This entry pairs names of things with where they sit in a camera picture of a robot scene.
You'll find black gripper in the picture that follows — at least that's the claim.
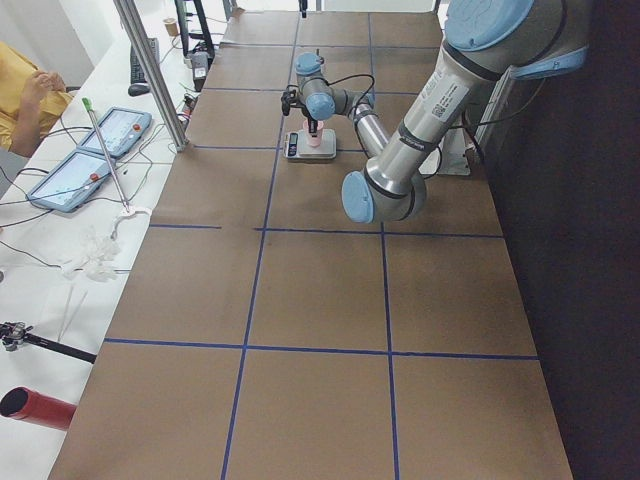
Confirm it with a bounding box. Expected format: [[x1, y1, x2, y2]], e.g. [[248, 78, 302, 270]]
[[305, 117, 321, 138]]

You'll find pink paper cup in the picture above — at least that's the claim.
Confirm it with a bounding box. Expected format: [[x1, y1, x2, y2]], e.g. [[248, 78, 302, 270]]
[[303, 120, 324, 148]]

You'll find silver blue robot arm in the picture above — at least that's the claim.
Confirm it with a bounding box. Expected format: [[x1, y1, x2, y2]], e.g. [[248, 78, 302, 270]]
[[281, 0, 593, 223]]

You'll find silver digital kitchen scale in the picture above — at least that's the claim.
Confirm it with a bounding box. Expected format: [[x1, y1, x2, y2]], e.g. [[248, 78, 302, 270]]
[[283, 129, 337, 162]]

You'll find paper coffee cup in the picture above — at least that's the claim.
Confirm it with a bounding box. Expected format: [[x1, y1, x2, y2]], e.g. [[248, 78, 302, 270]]
[[163, 17, 180, 38]]

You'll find black power brick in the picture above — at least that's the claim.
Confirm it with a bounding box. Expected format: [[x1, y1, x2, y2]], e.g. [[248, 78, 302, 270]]
[[190, 51, 209, 92]]

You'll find black computer mouse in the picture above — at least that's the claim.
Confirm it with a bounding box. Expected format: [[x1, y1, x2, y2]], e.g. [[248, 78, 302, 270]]
[[127, 83, 150, 97]]

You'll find black keyboard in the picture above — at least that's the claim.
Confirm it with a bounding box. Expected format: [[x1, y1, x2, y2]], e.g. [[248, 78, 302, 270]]
[[129, 37, 160, 85]]

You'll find far blue teach pendant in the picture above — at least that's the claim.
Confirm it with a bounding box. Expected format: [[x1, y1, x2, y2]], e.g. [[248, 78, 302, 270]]
[[98, 107, 152, 159]]

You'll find blue teach pendant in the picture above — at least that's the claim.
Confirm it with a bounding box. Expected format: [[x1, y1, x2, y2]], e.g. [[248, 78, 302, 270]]
[[26, 149, 113, 213], [98, 107, 152, 159]]

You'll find long metal reacher stick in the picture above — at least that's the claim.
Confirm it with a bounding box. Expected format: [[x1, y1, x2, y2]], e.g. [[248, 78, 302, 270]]
[[82, 97, 152, 240]]

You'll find near blue teach pendant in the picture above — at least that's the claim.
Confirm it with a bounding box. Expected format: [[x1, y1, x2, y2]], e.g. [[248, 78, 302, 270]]
[[26, 149, 113, 213]]

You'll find crumpled white plastic wrap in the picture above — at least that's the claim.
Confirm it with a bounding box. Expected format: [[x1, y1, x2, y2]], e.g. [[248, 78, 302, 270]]
[[61, 227, 121, 282]]

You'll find person in yellow shirt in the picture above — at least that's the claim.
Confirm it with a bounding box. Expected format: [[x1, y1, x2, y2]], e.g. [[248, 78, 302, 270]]
[[1, 42, 72, 158]]

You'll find red cylinder bottle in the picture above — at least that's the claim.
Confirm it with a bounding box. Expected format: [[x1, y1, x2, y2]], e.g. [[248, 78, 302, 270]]
[[1, 387, 76, 431]]

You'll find black camera cable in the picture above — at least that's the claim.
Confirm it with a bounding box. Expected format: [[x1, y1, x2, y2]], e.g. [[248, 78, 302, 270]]
[[319, 73, 377, 119]]

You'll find aluminium frame post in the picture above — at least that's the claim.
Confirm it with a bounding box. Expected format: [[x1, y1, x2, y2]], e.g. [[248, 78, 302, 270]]
[[113, 0, 188, 152]]

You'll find black camera tripod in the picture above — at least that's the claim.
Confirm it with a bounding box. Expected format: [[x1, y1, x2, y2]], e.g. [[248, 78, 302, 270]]
[[1, 322, 97, 364]]

